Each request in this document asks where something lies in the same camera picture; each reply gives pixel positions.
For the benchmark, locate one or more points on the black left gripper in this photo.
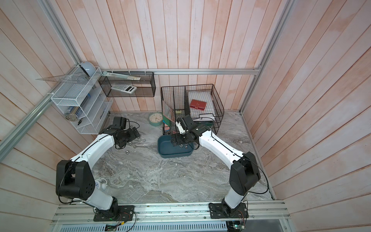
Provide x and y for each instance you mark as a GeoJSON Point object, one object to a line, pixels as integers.
{"type": "Point", "coordinates": [132, 136]}

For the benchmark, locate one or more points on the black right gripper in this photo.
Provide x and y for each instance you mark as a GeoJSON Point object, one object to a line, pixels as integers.
{"type": "Point", "coordinates": [178, 137]}

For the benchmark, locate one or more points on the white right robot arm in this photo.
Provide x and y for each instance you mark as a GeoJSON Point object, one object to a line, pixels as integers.
{"type": "Point", "coordinates": [244, 171]}

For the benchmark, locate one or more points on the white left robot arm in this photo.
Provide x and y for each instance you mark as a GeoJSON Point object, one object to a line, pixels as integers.
{"type": "Point", "coordinates": [75, 181]}

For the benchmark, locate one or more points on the teal plastic storage box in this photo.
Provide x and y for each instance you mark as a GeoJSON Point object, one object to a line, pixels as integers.
{"type": "Point", "coordinates": [167, 147]}

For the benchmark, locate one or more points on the colourful paper folders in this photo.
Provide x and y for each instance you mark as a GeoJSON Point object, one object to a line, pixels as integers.
{"type": "Point", "coordinates": [168, 116]}

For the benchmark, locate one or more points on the green round clock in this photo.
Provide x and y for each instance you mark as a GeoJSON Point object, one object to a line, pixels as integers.
{"type": "Point", "coordinates": [155, 119]}

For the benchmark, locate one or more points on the white calculator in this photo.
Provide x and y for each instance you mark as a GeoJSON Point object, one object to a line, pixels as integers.
{"type": "Point", "coordinates": [124, 88]}

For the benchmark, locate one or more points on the white alarm clock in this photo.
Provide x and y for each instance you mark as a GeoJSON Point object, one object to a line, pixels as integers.
{"type": "Point", "coordinates": [101, 184]}

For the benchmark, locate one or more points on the green ruler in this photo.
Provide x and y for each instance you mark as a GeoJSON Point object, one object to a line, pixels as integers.
{"type": "Point", "coordinates": [122, 76]}

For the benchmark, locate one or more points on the clear triangle ruler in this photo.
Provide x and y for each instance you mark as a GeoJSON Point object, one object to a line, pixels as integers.
{"type": "Point", "coordinates": [75, 78]}

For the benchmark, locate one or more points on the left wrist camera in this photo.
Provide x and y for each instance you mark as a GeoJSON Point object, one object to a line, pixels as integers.
{"type": "Point", "coordinates": [119, 123]}

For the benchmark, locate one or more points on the black wire desk organizer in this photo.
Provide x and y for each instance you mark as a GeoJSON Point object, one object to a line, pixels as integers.
{"type": "Point", "coordinates": [179, 98]}

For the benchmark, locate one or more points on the white wire mesh shelf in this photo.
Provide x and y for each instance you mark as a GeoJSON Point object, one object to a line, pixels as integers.
{"type": "Point", "coordinates": [86, 107]}

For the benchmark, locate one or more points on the black wire wall basket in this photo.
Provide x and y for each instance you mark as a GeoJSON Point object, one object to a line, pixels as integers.
{"type": "Point", "coordinates": [146, 87]}

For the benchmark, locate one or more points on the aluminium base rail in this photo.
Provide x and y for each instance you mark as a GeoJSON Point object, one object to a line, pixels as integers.
{"type": "Point", "coordinates": [255, 216]}

